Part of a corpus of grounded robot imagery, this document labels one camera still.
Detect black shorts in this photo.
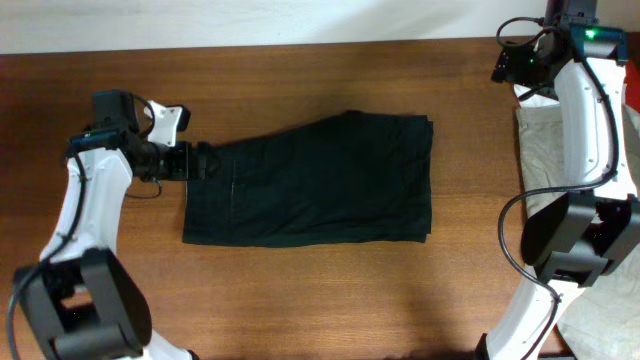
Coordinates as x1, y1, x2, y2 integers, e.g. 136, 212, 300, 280
182, 111, 434, 248

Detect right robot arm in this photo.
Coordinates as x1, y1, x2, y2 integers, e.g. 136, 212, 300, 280
474, 19, 639, 359

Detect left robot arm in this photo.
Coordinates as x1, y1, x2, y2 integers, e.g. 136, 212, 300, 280
5, 129, 197, 359

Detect white cloth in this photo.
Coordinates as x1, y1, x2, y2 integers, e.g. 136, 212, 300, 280
513, 84, 560, 108

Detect red cloth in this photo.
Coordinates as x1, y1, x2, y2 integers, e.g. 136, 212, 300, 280
625, 32, 640, 112

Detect grey khaki shorts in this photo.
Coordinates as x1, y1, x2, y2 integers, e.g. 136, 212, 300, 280
515, 106, 639, 360

